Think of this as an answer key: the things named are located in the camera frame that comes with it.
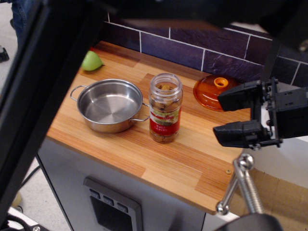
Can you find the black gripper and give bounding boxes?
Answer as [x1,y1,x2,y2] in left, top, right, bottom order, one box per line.
[213,78,308,148]

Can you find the white drain board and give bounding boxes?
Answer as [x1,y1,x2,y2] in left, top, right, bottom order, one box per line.
[243,110,308,169]

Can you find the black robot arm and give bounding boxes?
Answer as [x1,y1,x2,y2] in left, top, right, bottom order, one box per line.
[0,0,308,219]

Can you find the person leg blue jeans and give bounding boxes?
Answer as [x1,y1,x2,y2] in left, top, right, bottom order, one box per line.
[11,0,37,49]

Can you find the black floor cable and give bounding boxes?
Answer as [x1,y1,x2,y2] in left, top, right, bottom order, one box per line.
[20,166,41,188]

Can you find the green toy pear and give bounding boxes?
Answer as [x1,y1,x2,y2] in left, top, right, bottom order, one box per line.
[81,51,104,71]

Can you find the grey toy oven panel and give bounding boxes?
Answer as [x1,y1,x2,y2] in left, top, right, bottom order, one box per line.
[83,178,143,231]

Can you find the stainless steel pot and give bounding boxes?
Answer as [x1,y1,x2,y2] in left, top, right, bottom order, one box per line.
[70,79,150,134]

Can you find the clear almond jar red label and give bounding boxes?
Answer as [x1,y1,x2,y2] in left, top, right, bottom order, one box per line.
[149,73,183,143]

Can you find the beige shoe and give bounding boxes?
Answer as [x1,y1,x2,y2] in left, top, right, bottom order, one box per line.
[11,192,22,208]

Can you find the orange glass pot lid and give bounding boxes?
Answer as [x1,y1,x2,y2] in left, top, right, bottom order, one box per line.
[193,75,240,111]

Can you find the silver clamp screw right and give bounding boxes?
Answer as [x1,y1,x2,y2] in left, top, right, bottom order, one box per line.
[216,153,264,216]

